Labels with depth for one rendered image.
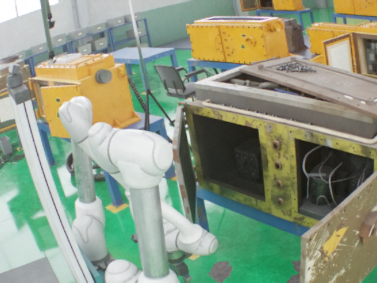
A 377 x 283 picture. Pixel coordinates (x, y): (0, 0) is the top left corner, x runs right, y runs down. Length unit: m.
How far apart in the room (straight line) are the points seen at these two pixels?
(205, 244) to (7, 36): 9.44
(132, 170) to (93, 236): 0.80
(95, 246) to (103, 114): 2.41
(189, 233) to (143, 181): 0.42
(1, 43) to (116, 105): 6.67
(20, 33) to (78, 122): 9.00
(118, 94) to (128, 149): 3.06
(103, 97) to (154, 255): 2.96
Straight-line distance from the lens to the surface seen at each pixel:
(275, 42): 6.02
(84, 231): 2.15
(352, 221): 1.60
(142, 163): 1.39
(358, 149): 1.94
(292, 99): 2.20
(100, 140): 1.51
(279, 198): 2.42
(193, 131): 2.75
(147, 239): 1.54
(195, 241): 1.78
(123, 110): 4.51
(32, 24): 10.98
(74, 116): 1.95
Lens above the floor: 2.03
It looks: 22 degrees down
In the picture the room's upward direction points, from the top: 11 degrees counter-clockwise
